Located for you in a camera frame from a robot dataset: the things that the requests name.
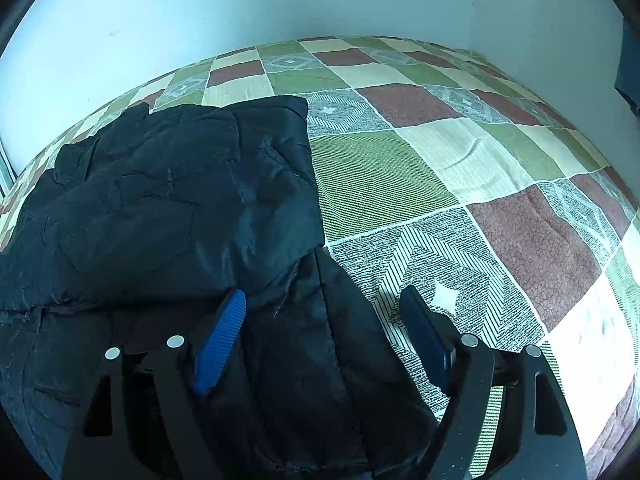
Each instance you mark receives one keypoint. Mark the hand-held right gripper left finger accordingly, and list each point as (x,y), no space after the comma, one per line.
(222,340)

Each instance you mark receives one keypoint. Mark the blue striped cloth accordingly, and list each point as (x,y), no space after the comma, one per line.
(627,65)

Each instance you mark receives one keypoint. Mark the black puffer jacket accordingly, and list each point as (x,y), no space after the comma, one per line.
(150,200)

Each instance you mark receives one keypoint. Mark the checkered bed sheet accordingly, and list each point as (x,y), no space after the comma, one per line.
(400,170)

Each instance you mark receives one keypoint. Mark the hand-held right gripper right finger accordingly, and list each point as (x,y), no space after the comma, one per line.
(425,335)

